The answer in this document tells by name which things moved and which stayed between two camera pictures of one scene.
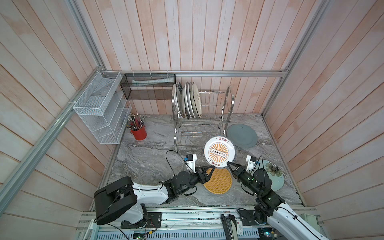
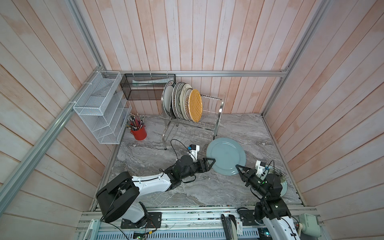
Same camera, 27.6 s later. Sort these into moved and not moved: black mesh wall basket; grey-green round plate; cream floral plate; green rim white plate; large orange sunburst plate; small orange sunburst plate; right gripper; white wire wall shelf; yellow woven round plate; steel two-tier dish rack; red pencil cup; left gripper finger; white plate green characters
Moved: grey-green round plate; white plate green characters; steel two-tier dish rack; large orange sunburst plate; cream floral plate; left gripper finger; small orange sunburst plate; yellow woven round plate; green rim white plate
Not moved: right gripper; white wire wall shelf; red pencil cup; black mesh wall basket
